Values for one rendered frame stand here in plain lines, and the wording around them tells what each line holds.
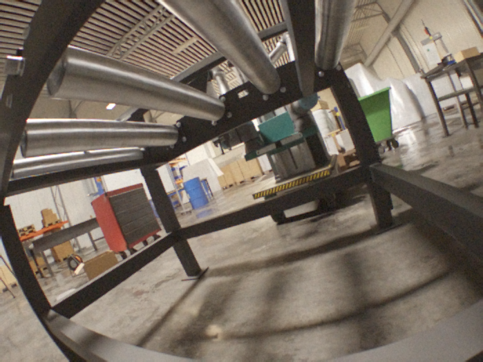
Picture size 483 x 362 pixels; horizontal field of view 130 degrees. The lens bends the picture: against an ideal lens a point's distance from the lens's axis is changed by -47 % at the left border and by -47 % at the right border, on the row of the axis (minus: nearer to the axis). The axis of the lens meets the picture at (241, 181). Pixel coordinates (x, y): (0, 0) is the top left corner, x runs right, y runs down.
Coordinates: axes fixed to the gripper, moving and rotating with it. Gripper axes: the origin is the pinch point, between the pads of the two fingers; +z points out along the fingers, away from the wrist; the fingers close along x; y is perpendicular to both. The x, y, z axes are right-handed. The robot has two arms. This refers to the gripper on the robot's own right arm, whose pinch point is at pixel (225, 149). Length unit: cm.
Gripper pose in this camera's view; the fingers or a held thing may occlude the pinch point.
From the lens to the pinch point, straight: 132.8
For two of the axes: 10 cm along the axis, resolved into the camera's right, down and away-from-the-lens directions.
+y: 4.8, 2.0, 8.5
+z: 3.0, 8.8, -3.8
